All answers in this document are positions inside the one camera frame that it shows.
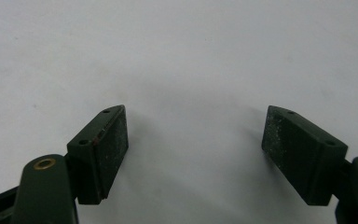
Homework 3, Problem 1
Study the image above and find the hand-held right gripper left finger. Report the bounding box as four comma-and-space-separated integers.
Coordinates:
66, 105, 130, 205

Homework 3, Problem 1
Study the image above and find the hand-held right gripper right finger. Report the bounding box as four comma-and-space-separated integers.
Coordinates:
261, 105, 349, 207

